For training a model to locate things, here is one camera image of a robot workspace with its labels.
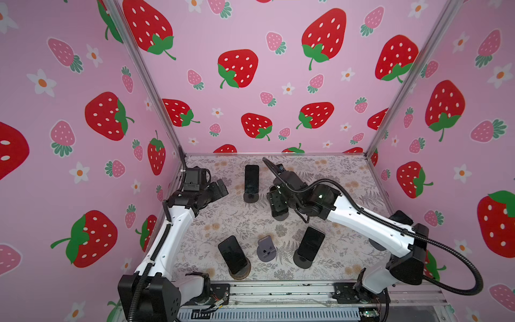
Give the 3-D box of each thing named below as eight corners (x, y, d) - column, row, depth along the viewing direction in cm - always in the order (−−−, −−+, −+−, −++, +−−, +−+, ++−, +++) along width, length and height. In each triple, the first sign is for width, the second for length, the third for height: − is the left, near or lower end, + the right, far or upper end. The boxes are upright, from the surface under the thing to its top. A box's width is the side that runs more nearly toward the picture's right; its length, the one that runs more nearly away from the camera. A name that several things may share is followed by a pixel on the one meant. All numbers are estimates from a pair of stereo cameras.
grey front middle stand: (260, 264, 83) (260, 257, 75) (255, 249, 87) (254, 240, 79) (275, 258, 85) (276, 250, 76) (269, 244, 89) (269, 234, 81)
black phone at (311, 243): (295, 257, 85) (300, 241, 71) (301, 242, 89) (308, 225, 75) (309, 266, 83) (318, 251, 69) (316, 250, 87) (325, 233, 73)
